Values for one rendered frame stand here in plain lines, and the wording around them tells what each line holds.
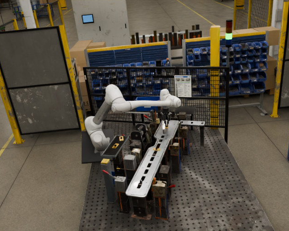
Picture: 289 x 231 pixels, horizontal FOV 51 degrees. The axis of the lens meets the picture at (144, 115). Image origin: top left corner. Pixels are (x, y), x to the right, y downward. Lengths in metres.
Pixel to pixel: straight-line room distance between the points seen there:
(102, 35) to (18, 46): 4.95
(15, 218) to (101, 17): 6.99
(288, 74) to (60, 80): 3.89
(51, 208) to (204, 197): 2.11
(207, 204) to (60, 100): 3.41
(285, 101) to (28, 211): 4.57
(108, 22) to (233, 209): 7.89
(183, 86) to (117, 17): 6.27
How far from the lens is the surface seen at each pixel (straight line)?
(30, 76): 5.47
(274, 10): 7.71
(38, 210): 4.34
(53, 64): 5.29
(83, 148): 3.69
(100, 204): 3.05
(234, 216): 2.85
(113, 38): 9.97
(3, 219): 4.43
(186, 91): 3.88
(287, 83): 5.93
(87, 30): 10.00
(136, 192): 2.63
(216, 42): 3.69
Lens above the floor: 2.68
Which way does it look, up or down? 26 degrees down
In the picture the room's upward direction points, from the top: 6 degrees counter-clockwise
